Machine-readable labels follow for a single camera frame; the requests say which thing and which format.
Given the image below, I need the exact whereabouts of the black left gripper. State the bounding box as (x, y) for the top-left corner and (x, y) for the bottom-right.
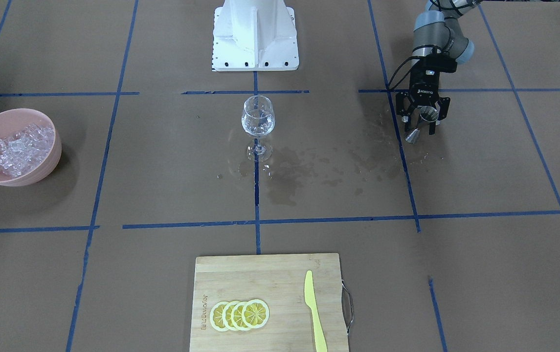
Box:
(395, 55), (450, 135)

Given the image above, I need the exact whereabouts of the steel double jigger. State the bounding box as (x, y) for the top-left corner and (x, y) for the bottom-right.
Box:
(404, 106), (439, 143)

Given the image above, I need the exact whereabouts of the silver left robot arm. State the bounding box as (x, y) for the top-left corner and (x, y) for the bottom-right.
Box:
(395, 0), (480, 143)

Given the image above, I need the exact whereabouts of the clear wine glass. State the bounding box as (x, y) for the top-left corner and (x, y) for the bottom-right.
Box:
(241, 94), (275, 162)

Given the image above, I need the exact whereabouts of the clear ice cube pile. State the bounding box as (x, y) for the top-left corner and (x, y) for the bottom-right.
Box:
(0, 123), (55, 178)

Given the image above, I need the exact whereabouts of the bamboo cutting board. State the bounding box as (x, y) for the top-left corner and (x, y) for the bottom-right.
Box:
(189, 253), (349, 352)

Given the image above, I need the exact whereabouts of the yellow plastic knife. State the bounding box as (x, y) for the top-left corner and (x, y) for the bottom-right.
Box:
(303, 270), (328, 352)

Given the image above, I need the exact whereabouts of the pink bowl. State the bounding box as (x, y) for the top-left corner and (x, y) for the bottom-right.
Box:
(0, 109), (62, 187)

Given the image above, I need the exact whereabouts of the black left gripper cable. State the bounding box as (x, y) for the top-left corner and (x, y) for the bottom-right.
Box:
(387, 55), (425, 106)

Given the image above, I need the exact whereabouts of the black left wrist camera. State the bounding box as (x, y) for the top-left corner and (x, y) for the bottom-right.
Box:
(421, 53), (458, 73)

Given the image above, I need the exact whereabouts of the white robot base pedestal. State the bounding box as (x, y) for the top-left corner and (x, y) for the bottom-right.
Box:
(211, 0), (300, 72)

